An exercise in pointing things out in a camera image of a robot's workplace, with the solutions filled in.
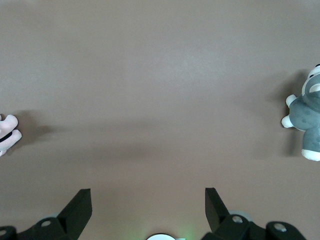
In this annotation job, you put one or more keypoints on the white pink dog plush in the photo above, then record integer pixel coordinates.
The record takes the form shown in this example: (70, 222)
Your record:
(8, 132)

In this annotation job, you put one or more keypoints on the grey white husky plush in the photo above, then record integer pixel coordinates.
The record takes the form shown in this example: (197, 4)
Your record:
(305, 117)

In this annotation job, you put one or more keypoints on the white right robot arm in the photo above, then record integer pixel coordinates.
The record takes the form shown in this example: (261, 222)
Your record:
(160, 237)

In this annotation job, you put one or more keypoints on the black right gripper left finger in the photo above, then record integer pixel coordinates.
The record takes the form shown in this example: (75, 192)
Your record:
(75, 215)

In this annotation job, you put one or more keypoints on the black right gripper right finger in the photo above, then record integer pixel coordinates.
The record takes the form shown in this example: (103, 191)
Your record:
(220, 217)

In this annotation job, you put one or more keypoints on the brown table cover mat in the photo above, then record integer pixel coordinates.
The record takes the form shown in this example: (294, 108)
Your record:
(160, 87)

